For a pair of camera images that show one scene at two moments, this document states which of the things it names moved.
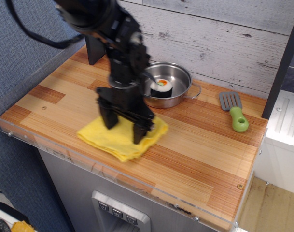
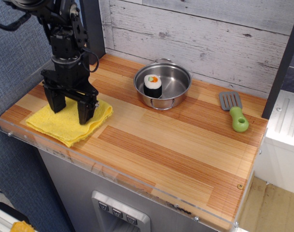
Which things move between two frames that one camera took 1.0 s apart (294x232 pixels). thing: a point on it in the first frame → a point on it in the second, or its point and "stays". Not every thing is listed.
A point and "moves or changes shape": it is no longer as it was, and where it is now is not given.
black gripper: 128,103 → 71,77
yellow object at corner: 22,226 stays
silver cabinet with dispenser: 94,202 stays
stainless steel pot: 180,77 moves or changes shape
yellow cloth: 119,142 → 63,127
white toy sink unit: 279,164 stays
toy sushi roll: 157,90 → 152,86
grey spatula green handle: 231,101 stays
